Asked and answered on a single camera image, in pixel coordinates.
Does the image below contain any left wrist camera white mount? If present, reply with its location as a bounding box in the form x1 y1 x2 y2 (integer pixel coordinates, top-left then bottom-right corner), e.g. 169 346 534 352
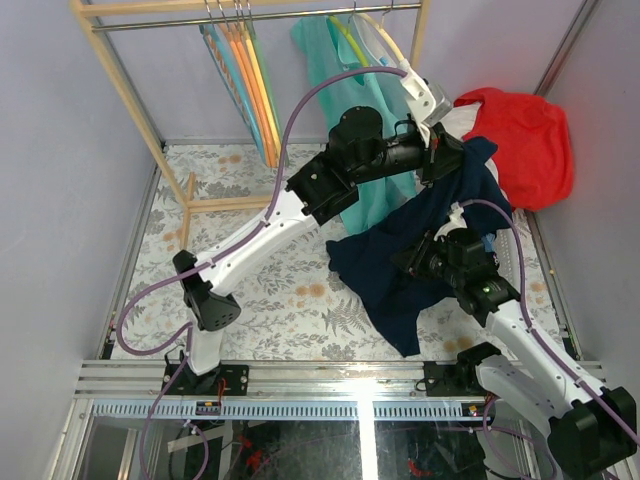
400 67 453 130

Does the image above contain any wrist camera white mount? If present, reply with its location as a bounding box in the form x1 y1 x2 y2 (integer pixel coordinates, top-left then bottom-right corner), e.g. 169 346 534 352
400 67 453 130
434 202 467 240

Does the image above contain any red cloth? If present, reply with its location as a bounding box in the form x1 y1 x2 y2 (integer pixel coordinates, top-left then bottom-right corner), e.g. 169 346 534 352
454 87 574 211

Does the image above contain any blue hanger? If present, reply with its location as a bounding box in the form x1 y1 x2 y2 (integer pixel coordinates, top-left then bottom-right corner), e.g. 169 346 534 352
199 24 266 161

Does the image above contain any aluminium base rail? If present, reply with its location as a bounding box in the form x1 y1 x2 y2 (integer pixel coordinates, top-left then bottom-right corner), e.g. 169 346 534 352
74 360 485 422

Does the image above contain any floral table mat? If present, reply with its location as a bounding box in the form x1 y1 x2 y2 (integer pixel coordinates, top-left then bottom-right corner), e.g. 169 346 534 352
110 143 571 362

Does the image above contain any wooden clothes rack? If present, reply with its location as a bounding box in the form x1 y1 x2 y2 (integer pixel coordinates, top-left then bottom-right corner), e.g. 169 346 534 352
69 1 431 248

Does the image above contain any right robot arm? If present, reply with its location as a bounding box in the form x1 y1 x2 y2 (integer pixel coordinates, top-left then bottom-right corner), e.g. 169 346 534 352
392 228 638 479

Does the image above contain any teal t shirt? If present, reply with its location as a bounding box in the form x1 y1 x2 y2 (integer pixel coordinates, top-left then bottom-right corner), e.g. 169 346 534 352
291 16 416 235

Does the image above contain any navy blue t shirt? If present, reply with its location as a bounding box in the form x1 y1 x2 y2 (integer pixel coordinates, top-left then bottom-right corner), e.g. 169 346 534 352
326 137 511 357

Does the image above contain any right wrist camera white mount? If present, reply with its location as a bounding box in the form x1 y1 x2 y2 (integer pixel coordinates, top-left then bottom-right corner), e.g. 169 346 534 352
434 202 467 240

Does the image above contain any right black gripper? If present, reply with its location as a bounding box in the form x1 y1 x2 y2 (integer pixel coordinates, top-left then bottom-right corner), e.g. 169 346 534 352
389 229 463 288

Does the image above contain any yellow green hanger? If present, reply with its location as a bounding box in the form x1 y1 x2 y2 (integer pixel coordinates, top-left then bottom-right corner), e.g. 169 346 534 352
326 15 370 70

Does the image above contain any white cloth pile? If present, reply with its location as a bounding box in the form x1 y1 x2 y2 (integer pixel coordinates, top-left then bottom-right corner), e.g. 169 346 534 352
440 102 499 180

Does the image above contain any orange hanger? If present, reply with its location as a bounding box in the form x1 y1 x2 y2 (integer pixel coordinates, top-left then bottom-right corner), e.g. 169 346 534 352
220 25 280 168

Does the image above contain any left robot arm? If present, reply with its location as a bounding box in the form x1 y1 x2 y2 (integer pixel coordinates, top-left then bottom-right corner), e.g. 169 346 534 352
173 106 463 395

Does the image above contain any white laundry basket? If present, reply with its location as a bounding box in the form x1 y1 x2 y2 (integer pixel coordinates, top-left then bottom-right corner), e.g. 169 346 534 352
493 227 521 290

